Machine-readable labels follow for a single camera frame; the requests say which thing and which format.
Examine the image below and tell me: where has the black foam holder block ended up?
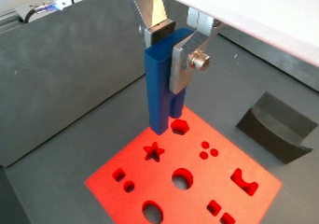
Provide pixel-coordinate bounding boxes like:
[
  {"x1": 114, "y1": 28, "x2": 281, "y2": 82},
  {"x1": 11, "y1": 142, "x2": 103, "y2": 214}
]
[{"x1": 237, "y1": 92, "x2": 318, "y2": 164}]

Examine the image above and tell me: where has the blue square-circle peg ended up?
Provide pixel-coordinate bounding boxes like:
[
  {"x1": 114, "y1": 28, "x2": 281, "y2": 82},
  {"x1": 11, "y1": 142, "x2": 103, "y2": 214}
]
[{"x1": 145, "y1": 28, "x2": 193, "y2": 134}]

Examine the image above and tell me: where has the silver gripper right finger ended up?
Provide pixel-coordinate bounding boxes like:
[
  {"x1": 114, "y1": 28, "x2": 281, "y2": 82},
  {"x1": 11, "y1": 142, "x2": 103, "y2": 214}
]
[{"x1": 170, "y1": 21, "x2": 225, "y2": 94}]

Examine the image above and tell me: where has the aluminium frame with cable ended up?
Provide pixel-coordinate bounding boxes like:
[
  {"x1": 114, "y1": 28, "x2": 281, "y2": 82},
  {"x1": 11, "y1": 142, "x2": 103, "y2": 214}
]
[{"x1": 0, "y1": 0, "x2": 105, "y2": 33}]

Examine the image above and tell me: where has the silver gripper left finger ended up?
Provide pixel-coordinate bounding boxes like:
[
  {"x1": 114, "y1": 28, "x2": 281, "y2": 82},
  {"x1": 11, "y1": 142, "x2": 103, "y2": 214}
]
[{"x1": 135, "y1": 0, "x2": 177, "y2": 48}]

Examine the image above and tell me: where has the red shape-sorting board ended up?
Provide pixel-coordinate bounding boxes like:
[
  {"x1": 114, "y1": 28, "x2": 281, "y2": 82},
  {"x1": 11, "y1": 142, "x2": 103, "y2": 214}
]
[{"x1": 86, "y1": 108, "x2": 282, "y2": 224}]

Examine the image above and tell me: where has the grey upright panel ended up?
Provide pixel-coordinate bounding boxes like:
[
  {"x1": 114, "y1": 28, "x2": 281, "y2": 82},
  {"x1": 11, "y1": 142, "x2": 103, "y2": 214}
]
[{"x1": 0, "y1": 0, "x2": 145, "y2": 167}]

